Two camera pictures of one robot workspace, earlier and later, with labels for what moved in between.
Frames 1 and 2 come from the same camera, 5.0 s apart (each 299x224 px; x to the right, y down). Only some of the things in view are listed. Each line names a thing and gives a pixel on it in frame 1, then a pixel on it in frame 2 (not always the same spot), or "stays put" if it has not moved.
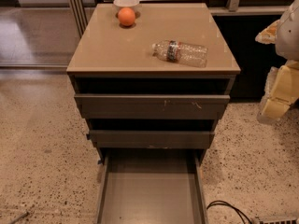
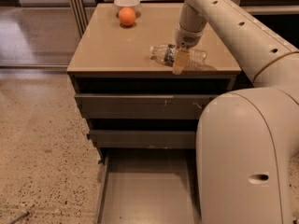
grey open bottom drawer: [152, 187] stays put
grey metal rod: [14, 221] stays put
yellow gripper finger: [273, 111] -> [181, 58]
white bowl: [126, 2] stays put
